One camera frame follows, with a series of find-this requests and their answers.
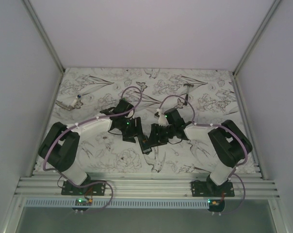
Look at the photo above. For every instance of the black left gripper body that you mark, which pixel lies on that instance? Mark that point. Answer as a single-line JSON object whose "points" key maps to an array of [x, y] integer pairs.
{"points": [[128, 126]]}

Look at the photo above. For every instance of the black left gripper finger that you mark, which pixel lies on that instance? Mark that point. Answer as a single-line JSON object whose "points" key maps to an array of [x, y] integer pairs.
{"points": [[138, 128], [130, 137]]}

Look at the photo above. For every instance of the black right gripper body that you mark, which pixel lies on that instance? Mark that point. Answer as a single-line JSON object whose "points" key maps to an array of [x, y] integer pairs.
{"points": [[165, 132]]}

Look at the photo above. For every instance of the black fuse box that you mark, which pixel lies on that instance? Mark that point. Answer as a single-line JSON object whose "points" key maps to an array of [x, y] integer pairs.
{"points": [[145, 147]]}

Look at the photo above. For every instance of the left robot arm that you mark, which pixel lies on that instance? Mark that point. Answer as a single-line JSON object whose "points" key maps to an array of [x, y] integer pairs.
{"points": [[60, 146]]}

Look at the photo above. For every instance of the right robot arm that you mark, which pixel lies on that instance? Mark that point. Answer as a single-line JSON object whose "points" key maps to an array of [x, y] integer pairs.
{"points": [[230, 144]]}

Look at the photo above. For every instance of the metal clamp tool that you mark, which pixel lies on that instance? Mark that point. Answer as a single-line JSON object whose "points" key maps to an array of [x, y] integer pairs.
{"points": [[75, 104]]}

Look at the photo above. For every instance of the small hammer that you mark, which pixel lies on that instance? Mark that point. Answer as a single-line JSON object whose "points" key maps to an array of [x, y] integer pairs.
{"points": [[188, 85]]}

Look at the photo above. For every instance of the left controller board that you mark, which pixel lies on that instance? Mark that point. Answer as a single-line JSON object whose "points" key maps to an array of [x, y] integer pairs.
{"points": [[81, 205]]}

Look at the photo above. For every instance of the controller board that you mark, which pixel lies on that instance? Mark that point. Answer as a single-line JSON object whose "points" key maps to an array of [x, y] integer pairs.
{"points": [[81, 205], [216, 206]]}

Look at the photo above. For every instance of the right controller board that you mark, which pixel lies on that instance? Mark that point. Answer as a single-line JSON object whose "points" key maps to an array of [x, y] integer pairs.
{"points": [[216, 206]]}

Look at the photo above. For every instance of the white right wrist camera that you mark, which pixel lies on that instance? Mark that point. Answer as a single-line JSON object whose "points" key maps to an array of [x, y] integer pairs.
{"points": [[161, 117]]}

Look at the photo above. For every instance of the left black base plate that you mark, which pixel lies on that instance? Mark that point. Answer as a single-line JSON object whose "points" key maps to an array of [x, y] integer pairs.
{"points": [[95, 190]]}

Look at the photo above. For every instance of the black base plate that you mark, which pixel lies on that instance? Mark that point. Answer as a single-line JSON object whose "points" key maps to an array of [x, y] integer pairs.
{"points": [[209, 189], [95, 190]]}

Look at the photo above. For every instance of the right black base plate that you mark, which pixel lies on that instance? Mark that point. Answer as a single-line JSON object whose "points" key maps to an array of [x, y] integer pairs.
{"points": [[209, 189]]}

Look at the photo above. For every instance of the grey slotted cable duct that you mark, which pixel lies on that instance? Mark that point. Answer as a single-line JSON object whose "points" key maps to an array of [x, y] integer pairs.
{"points": [[121, 203]]}

